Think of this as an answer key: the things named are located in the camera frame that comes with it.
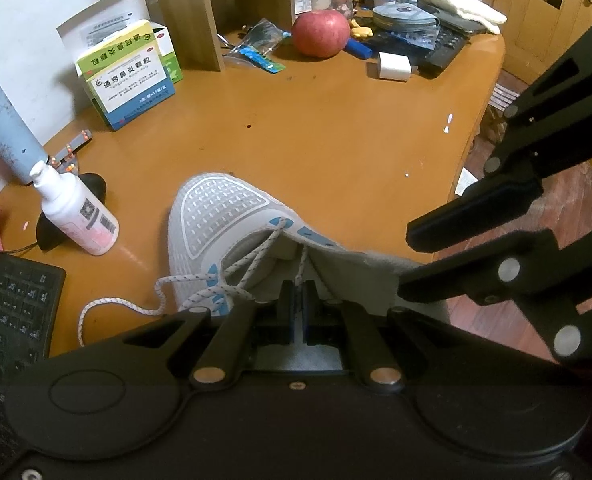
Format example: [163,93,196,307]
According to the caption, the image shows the white knitted cloth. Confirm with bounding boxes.
[418,0,508,36]

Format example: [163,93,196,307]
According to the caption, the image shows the clear plastic bag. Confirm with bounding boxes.
[223,17,293,69]

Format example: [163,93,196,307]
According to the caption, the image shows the light blue thermos bottle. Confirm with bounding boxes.
[0,62,49,187]

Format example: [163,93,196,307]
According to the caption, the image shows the white green medicine box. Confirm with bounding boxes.
[56,0,185,84]

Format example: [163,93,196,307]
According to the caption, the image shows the blue white medicine box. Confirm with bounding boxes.
[83,45,177,132]

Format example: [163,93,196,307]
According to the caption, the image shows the white speckled shoelace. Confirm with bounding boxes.
[78,227,309,347]

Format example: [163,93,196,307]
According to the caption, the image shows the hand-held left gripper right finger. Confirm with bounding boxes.
[301,280,478,394]

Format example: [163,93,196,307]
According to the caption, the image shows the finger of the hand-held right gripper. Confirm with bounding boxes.
[406,17,592,254]
[397,229,592,364]

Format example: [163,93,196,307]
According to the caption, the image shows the orange pill blister pack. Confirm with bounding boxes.
[56,130,95,162]
[50,157,79,177]

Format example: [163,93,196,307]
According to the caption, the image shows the white charger plug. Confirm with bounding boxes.
[377,51,413,83]

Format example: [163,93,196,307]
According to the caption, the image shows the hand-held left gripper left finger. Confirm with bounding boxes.
[120,280,299,394]

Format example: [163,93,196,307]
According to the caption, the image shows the wooden desk shelf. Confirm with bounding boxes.
[148,0,395,72]

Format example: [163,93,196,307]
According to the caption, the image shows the blue strip packet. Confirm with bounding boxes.
[239,46,287,75]

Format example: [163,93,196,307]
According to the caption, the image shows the blue printed packet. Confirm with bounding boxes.
[371,27,439,52]

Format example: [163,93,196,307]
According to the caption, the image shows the black computer keyboard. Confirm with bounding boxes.
[0,252,67,461]

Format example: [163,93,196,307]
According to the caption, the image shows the white pink spray bottle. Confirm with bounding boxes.
[30,161,120,256]

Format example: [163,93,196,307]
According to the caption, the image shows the white blue sneaker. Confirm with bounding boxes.
[167,172,452,362]

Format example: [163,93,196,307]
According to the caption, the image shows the red apple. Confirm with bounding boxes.
[292,9,351,59]

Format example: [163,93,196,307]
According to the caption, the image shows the black wallet case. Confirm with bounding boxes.
[436,10,488,37]

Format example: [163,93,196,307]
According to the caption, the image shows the wooden wardrobe door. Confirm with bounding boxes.
[486,0,592,97]

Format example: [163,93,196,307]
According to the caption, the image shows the black remote control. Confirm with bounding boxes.
[366,25,470,79]

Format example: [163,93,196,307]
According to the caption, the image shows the green yellow medicine box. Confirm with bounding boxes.
[74,20,155,79]

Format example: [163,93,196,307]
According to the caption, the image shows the black computer mouse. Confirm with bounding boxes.
[36,172,109,253]

